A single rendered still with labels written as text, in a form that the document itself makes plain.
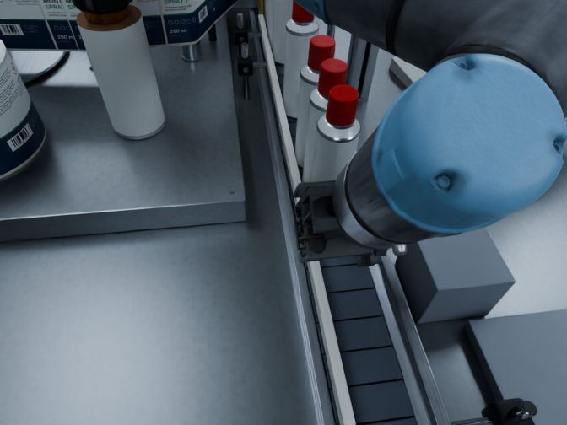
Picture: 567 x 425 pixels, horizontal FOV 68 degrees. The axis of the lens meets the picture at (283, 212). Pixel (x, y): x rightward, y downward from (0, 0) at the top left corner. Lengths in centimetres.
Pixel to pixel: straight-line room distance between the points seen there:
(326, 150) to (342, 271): 16
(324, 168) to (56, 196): 40
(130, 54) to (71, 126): 21
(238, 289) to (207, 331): 7
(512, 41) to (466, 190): 9
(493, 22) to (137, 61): 52
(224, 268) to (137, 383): 19
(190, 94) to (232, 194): 27
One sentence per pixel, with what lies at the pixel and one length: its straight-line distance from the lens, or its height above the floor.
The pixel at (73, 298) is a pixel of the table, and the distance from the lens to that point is 65.
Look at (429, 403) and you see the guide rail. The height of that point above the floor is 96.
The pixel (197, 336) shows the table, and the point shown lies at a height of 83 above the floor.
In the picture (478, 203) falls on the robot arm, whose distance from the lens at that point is 19.
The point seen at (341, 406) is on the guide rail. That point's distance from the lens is 45.
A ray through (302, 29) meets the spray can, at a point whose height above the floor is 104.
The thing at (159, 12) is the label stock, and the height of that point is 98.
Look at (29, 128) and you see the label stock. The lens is 77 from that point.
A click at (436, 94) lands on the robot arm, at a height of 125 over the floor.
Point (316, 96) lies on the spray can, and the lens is 54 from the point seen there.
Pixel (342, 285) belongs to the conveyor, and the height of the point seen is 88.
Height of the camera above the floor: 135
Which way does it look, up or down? 50 degrees down
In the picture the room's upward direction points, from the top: 3 degrees clockwise
